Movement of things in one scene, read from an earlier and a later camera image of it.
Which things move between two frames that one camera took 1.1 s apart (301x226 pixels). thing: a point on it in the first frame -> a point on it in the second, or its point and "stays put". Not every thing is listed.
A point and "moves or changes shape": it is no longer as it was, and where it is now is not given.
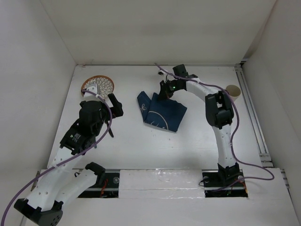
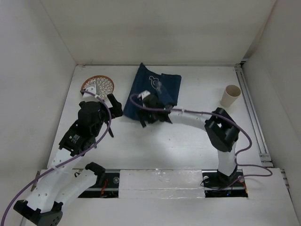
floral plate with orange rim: x=105 y=86 stays put
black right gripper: x=164 y=93 -> x=142 y=112
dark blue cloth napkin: x=167 y=114 moves or changes shape
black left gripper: x=116 y=108 stays put
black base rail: x=214 y=186 stays put
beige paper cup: x=234 y=91 stays put
